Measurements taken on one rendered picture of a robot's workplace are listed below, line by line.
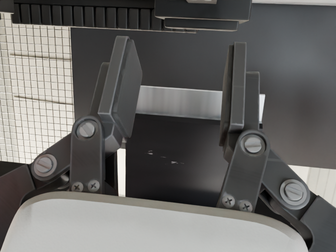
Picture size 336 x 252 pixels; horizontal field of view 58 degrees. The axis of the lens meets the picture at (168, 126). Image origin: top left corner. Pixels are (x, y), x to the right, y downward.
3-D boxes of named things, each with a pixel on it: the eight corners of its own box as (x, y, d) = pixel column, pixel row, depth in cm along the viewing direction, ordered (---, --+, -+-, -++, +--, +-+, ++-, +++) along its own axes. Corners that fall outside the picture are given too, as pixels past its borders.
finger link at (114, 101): (53, 190, 14) (86, 69, 17) (120, 198, 14) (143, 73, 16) (16, 173, 11) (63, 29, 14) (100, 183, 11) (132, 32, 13)
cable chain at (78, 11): (197, 10, 55) (196, 33, 57) (199, 12, 61) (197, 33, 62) (9, 2, 60) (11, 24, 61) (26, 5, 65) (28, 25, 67)
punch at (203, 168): (267, 97, 21) (249, 216, 24) (262, 91, 23) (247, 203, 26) (125, 86, 22) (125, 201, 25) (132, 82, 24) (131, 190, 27)
